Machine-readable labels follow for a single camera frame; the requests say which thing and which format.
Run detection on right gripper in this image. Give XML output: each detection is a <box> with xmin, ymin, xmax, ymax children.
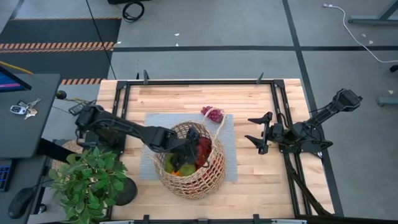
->
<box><xmin>244</xmin><ymin>111</ymin><xmax>286</xmax><ymax>156</ymax></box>

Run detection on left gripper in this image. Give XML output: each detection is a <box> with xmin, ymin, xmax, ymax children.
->
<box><xmin>170</xmin><ymin>125</ymin><xmax>202</xmax><ymax>172</ymax></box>

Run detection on red round fruit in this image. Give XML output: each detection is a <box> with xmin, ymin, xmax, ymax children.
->
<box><xmin>195</xmin><ymin>154</ymin><xmax>208</xmax><ymax>169</ymax></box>

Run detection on large dark red fruit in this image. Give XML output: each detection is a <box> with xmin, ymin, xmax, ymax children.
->
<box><xmin>198</xmin><ymin>136</ymin><xmax>213</xmax><ymax>156</ymax></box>

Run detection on green pear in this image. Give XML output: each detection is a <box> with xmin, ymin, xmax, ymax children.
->
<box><xmin>179</xmin><ymin>163</ymin><xmax>197</xmax><ymax>177</ymax></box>

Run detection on woven wicker basket with handles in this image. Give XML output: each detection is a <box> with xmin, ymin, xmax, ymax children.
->
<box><xmin>142</xmin><ymin>107</ymin><xmax>227</xmax><ymax>201</ymax></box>

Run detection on purple grape bunch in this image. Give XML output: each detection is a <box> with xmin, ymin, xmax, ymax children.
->
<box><xmin>200</xmin><ymin>105</ymin><xmax>224</xmax><ymax>124</ymax></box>

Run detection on grey woven placemat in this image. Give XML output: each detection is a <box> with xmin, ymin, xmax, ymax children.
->
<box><xmin>139</xmin><ymin>113</ymin><xmax>239</xmax><ymax>182</ymax></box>

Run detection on black plant pot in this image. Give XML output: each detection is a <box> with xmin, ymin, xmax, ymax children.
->
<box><xmin>113</xmin><ymin>177</ymin><xmax>138</xmax><ymax>207</ymax></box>

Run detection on green leafy plant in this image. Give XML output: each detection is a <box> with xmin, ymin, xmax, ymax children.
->
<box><xmin>48</xmin><ymin>146</ymin><xmax>129</xmax><ymax>224</ymax></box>

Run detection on black power adapter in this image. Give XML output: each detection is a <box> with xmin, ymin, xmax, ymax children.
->
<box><xmin>68</xmin><ymin>101</ymin><xmax>85</xmax><ymax>116</ymax></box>

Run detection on grey metal foot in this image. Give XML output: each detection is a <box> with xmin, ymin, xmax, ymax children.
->
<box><xmin>377</xmin><ymin>96</ymin><xmax>398</xmax><ymax>107</ymax></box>

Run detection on grey metal stand leg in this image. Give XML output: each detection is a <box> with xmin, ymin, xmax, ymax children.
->
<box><xmin>347</xmin><ymin>0</ymin><xmax>398</xmax><ymax>26</ymax></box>

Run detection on black side desk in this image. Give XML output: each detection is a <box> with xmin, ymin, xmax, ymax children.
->
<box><xmin>0</xmin><ymin>73</ymin><xmax>62</xmax><ymax>224</ymax></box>

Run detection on black hazard striped floor mat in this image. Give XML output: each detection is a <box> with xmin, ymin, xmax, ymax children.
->
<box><xmin>0</xmin><ymin>17</ymin><xmax>123</xmax><ymax>86</ymax></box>

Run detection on grey car key fob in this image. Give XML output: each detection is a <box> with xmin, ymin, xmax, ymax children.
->
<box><xmin>9</xmin><ymin>105</ymin><xmax>27</xmax><ymax>115</ymax></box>

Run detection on black computer mouse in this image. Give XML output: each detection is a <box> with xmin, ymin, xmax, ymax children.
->
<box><xmin>7</xmin><ymin>187</ymin><xmax>35</xmax><ymax>220</ymax></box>

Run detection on backlit keyboard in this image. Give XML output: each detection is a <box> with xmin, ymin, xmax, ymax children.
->
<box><xmin>0</xmin><ymin>160</ymin><xmax>15</xmax><ymax>192</ymax></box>

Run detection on computer monitor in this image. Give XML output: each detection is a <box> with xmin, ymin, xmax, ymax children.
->
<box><xmin>0</xmin><ymin>65</ymin><xmax>32</xmax><ymax>93</ymax></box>

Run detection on black metal table frame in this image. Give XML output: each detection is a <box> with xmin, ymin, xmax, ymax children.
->
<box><xmin>105</xmin><ymin>70</ymin><xmax>335</xmax><ymax>224</ymax></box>

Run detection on black cable conduit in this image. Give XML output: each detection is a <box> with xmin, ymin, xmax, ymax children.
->
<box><xmin>284</xmin><ymin>154</ymin><xmax>333</xmax><ymax>217</ymax></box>

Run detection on coiled black cable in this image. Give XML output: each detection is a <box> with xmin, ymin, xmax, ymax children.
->
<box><xmin>121</xmin><ymin>1</ymin><xmax>146</xmax><ymax>23</ymax></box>

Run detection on thin black floor cable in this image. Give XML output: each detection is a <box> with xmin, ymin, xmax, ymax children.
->
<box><xmin>85</xmin><ymin>0</ymin><xmax>117</xmax><ymax>80</ymax></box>

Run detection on white cable with plug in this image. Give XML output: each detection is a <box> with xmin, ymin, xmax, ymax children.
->
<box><xmin>322</xmin><ymin>2</ymin><xmax>398</xmax><ymax>64</ymax></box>

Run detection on metal keys on ring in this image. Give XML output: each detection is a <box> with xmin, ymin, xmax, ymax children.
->
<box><xmin>24</xmin><ymin>98</ymin><xmax>42</xmax><ymax>120</ymax></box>

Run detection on yellow floor cable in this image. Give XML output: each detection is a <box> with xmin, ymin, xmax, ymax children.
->
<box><xmin>0</xmin><ymin>60</ymin><xmax>34</xmax><ymax>75</ymax></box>

